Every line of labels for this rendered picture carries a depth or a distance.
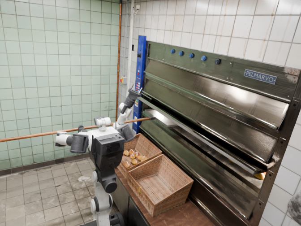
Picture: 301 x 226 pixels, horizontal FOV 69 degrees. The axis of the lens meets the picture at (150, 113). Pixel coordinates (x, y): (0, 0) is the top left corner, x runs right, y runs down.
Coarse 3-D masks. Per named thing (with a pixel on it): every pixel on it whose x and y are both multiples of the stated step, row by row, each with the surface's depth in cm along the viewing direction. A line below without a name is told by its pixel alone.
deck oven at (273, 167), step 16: (144, 64) 287; (272, 64) 143; (144, 80) 292; (160, 80) 258; (192, 96) 214; (176, 112) 238; (224, 112) 182; (288, 112) 138; (160, 128) 270; (256, 128) 159; (272, 128) 148; (288, 128) 139; (176, 160) 248; (256, 160) 171; (272, 160) 151; (192, 176) 227; (224, 176) 189; (272, 176) 152; (256, 208) 166; (256, 224) 167
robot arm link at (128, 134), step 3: (126, 129) 194; (129, 129) 196; (126, 132) 194; (129, 132) 195; (132, 132) 199; (126, 135) 195; (129, 135) 195; (132, 135) 197; (126, 138) 196; (129, 138) 195
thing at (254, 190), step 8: (144, 112) 301; (168, 128) 255; (176, 136) 243; (184, 136) 240; (192, 144) 224; (200, 152) 212; (208, 160) 204; (216, 160) 200; (224, 168) 189; (232, 176) 182; (240, 176) 180; (240, 184) 176; (248, 184) 171; (256, 192) 164
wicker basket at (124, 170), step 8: (136, 136) 308; (144, 136) 301; (128, 144) 306; (136, 144) 314; (144, 144) 298; (152, 144) 284; (144, 152) 297; (152, 152) 283; (160, 152) 268; (128, 160) 291; (144, 160) 259; (120, 168) 266; (128, 168) 274; (152, 168) 271
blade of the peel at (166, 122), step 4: (148, 112) 292; (152, 112) 299; (156, 112) 300; (156, 116) 286; (160, 116) 287; (160, 120) 275; (164, 120) 276; (168, 120) 277; (164, 124) 261; (168, 124) 265; (172, 124) 266; (176, 124) 267
